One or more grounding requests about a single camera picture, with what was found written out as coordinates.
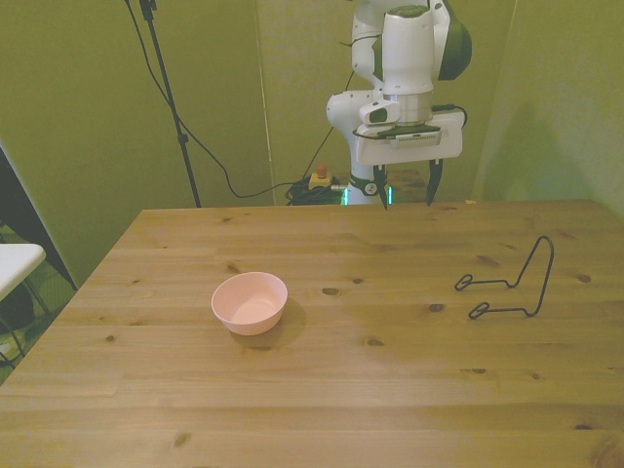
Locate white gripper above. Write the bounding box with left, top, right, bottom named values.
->
left=353, top=107, right=464, bottom=212

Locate pink plastic bowl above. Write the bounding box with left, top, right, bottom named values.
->
left=211, top=271, right=289, bottom=336

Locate yellow emergency stop button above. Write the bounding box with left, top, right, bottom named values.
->
left=309, top=164, right=334, bottom=192

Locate black tripod stand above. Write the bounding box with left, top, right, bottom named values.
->
left=138, top=0, right=203, bottom=209

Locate black slanted panel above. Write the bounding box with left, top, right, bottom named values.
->
left=0, top=144, right=79, bottom=293

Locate white side table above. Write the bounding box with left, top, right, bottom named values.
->
left=0, top=243, right=48, bottom=303

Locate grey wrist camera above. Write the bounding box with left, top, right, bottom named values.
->
left=387, top=126, right=444, bottom=146

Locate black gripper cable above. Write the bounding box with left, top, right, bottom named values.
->
left=430, top=102, right=469, bottom=130

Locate coiled dark cable bundle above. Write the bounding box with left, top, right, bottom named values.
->
left=284, top=176, right=350, bottom=207

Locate black wire dish rack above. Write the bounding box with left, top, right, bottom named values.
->
left=453, top=235, right=556, bottom=321

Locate long black cable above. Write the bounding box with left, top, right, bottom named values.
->
left=123, top=0, right=313, bottom=200

